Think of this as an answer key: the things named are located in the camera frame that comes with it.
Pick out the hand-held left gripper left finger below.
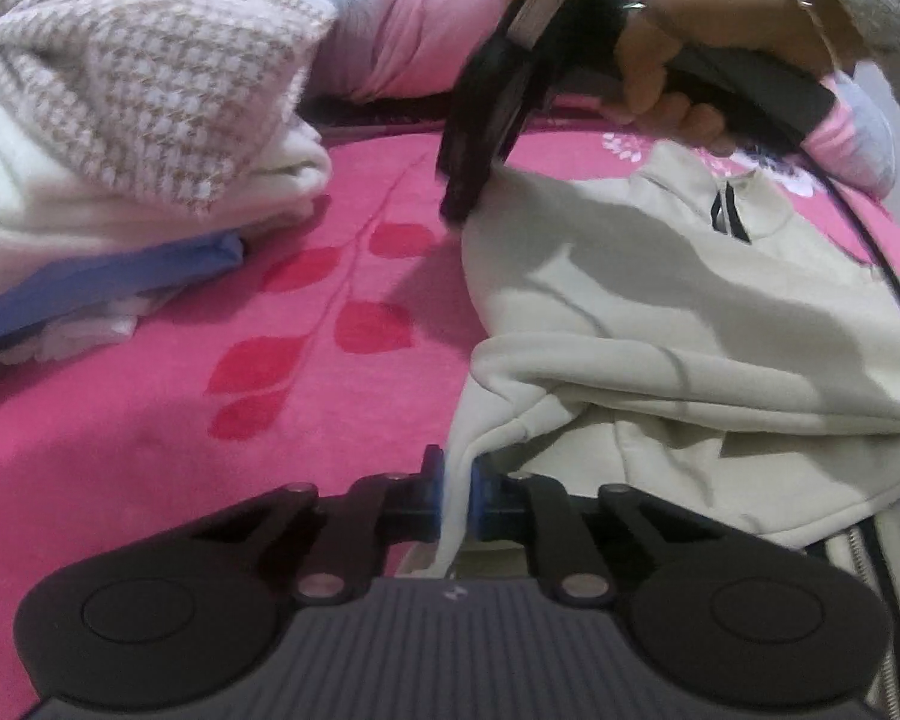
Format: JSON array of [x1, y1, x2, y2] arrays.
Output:
[[195, 446, 445, 605]]

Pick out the beige zip jacket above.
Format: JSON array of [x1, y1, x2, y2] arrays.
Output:
[[450, 142, 900, 720]]

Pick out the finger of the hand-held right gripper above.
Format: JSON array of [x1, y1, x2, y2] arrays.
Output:
[[439, 37, 548, 230]]

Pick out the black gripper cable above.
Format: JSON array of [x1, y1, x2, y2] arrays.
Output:
[[795, 150, 900, 361]]

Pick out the beige houndstooth knit sweater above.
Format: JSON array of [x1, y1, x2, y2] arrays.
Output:
[[0, 0, 338, 215]]

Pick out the white folded garment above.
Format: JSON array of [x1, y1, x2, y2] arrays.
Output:
[[37, 292, 166, 361]]

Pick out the pile of folded clothes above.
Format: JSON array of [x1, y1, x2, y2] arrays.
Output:
[[0, 75, 331, 271]]

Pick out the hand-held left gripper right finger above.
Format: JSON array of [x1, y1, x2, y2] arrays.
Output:
[[474, 457, 728, 605]]

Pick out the pink floral bed sheet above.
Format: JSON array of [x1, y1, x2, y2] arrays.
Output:
[[0, 109, 900, 586]]

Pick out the blue folded garment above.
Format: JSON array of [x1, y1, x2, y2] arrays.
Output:
[[0, 232, 245, 350]]

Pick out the person's right hand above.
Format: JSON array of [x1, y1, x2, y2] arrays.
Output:
[[613, 0, 845, 155]]

